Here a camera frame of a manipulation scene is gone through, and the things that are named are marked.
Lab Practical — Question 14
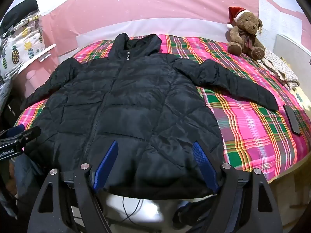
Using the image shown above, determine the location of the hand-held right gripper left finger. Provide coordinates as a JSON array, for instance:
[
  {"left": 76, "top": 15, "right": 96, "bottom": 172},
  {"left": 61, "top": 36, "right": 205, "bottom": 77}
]
[{"left": 28, "top": 140, "right": 119, "bottom": 233}]

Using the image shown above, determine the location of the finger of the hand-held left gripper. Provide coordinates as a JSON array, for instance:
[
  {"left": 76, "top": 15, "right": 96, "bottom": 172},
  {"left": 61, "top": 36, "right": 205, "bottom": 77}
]
[
  {"left": 0, "top": 124, "right": 26, "bottom": 139},
  {"left": 20, "top": 126, "right": 41, "bottom": 149}
]

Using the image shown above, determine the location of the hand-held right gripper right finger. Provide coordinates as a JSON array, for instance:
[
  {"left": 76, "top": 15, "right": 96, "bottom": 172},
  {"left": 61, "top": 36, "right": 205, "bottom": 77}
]
[{"left": 191, "top": 142, "right": 284, "bottom": 233}]

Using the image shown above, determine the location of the black puffer jacket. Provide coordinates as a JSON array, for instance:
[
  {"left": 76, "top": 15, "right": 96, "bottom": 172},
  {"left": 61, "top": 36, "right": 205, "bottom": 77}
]
[{"left": 21, "top": 33, "right": 280, "bottom": 199}]

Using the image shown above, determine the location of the black bag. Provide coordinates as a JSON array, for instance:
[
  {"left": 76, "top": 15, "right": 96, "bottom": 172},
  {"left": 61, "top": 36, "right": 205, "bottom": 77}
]
[{"left": 0, "top": 97, "right": 25, "bottom": 127}]

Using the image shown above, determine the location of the blue denim cloth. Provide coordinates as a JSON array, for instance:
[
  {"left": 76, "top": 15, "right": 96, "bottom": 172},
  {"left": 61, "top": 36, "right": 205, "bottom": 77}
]
[{"left": 13, "top": 152, "right": 43, "bottom": 191}]

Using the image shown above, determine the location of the pink green plaid blanket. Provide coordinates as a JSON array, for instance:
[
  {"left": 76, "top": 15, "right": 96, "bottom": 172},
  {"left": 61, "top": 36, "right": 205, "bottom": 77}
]
[{"left": 13, "top": 34, "right": 311, "bottom": 182}]

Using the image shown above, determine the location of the white shelf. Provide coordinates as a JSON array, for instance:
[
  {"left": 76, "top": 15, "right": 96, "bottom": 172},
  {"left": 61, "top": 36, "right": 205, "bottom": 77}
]
[{"left": 18, "top": 44, "right": 57, "bottom": 74}]

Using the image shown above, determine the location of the pineapple print cloth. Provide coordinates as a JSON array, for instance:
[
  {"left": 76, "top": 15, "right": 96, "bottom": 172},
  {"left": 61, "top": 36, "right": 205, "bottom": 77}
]
[{"left": 0, "top": 13, "right": 45, "bottom": 78}]

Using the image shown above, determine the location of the black phone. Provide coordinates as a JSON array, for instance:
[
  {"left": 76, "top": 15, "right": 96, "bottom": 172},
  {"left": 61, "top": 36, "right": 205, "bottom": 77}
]
[{"left": 284, "top": 104, "right": 302, "bottom": 134}]

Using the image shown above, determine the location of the black cloth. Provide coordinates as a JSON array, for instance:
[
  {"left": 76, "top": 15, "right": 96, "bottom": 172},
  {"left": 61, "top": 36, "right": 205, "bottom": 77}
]
[{"left": 0, "top": 0, "right": 39, "bottom": 30}]

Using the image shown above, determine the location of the pale yellow cloth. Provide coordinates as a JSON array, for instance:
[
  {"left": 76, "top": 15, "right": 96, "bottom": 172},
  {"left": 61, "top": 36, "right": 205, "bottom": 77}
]
[{"left": 295, "top": 87, "right": 311, "bottom": 107}]

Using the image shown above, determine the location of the beige floral cloth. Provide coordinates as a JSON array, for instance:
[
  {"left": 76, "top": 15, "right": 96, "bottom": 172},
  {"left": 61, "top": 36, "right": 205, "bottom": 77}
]
[{"left": 258, "top": 47, "right": 300, "bottom": 90}]

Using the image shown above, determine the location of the brown teddy bear santa hat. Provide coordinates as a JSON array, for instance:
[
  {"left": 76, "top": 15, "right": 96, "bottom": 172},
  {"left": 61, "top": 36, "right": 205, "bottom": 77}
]
[{"left": 226, "top": 6, "right": 266, "bottom": 60}]

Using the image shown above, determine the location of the white board panel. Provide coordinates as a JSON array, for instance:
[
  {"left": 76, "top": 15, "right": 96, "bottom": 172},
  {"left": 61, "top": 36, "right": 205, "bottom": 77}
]
[{"left": 274, "top": 34, "right": 311, "bottom": 97}]

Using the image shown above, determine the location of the black cable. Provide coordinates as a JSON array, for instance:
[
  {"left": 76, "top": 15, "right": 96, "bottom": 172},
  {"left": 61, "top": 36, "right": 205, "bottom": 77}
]
[{"left": 121, "top": 195, "right": 146, "bottom": 224}]

